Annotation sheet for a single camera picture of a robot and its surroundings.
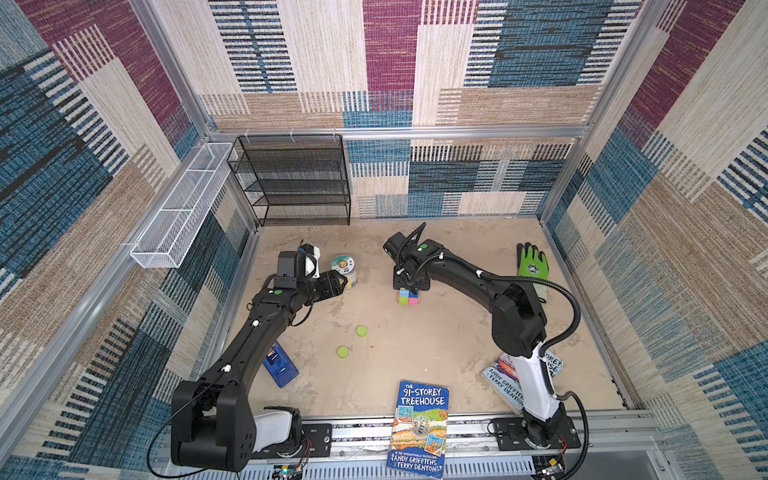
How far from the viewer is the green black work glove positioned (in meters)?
1.06

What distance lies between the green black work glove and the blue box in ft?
2.64

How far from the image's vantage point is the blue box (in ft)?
2.66
